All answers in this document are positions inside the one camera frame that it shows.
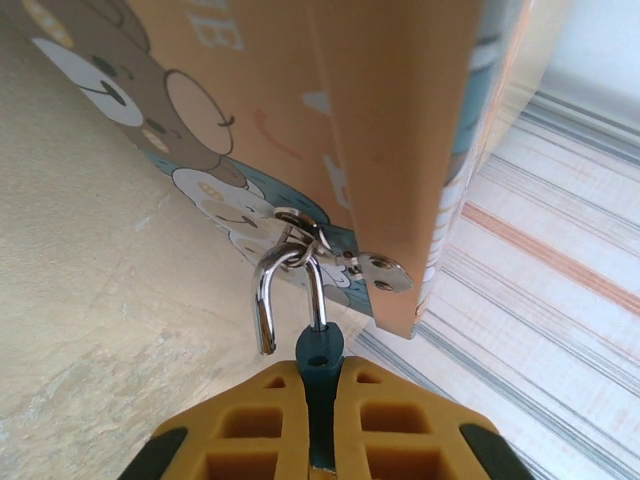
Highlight cartoon bear printed box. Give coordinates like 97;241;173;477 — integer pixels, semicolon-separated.
0;0;554;342

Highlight silver metal box hasp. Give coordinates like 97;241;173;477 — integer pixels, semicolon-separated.
272;206;415;307

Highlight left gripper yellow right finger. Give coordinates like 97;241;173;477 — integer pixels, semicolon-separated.
333;354;532;480

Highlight teal padlock silver shackle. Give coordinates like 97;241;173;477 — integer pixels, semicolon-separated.
251;243;347;471

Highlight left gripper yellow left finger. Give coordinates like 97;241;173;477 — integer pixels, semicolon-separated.
116;360;311;480

